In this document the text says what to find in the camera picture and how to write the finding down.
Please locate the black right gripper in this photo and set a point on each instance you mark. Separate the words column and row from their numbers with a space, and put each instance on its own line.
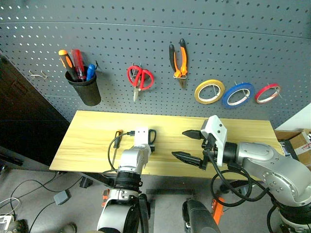
column 209, row 148

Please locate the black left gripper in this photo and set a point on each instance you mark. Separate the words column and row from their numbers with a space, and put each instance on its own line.
column 152, row 148

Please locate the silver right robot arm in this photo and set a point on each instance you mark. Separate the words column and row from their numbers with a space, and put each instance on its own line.
column 272, row 165

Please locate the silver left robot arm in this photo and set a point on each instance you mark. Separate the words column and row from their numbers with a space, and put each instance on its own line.
column 132, row 160

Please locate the yellow tape roll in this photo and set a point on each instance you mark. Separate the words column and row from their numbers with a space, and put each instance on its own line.
column 201, row 88

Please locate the metal tape hook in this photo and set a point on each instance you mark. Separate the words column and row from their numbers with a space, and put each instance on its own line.
column 214, row 88
column 245, row 91
column 277, row 90

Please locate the blue tape roll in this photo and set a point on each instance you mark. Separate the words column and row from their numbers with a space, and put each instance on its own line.
column 229, row 93

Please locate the red tape roll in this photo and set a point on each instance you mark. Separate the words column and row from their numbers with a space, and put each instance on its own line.
column 261, row 91

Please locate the grey perforated pegboard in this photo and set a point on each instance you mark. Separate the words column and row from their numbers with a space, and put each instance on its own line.
column 155, row 36

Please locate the small orange black screwdriver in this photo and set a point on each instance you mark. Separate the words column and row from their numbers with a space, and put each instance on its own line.
column 117, row 139

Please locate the orange clamp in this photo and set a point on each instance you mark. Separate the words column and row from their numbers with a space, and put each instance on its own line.
column 217, row 210

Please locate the metal pliers holder hook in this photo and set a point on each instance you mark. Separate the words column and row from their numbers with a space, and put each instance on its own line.
column 179, row 77

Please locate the dark rounded robot part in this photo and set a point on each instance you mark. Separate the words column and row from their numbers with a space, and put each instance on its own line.
column 200, row 216

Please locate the orange and black pliers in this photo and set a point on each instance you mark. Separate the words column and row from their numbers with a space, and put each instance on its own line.
column 181, row 61

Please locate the black plastic tool cup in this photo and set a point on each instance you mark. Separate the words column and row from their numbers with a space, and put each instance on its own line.
column 88, row 91

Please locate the grey foot pedal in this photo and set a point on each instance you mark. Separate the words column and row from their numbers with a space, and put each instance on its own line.
column 62, row 197

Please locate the cardboard box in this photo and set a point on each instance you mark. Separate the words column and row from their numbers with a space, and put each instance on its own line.
column 297, row 145

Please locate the orange and black screwdriver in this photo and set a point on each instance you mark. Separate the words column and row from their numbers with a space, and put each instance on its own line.
column 66, row 60

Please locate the dark wooden cabinet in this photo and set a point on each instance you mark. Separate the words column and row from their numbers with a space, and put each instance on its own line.
column 26, row 116

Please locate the empty metal double hook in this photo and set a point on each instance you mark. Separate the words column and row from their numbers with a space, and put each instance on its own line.
column 39, row 74

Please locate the dark shoe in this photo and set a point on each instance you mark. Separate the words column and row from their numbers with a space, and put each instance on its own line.
column 19, row 226

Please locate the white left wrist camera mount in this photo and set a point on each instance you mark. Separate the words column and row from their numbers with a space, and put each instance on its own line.
column 141, row 136

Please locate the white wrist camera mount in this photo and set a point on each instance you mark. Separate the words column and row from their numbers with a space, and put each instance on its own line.
column 217, row 131
column 141, row 136

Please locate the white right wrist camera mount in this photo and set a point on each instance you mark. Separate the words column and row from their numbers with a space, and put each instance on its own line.
column 217, row 131

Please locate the black table frame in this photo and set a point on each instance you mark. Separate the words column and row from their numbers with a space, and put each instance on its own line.
column 102, row 178

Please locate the white wall panel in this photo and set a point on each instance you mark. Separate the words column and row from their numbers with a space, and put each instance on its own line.
column 295, row 116

